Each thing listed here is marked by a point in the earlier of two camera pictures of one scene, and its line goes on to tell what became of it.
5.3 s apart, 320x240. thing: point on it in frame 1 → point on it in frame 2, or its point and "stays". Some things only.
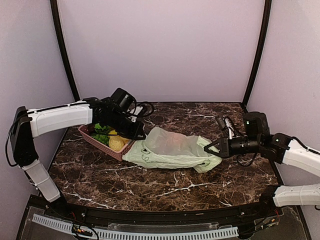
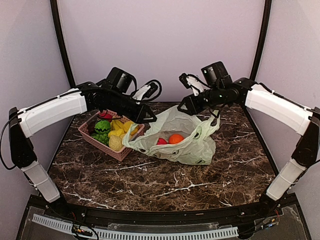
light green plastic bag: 164,147 → 198,132
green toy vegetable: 103,137 stays
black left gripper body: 118,123 → 117,104
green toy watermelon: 103,130 stays
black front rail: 166,216 stays
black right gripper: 225,148 → 193,106
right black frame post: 262,40 stays
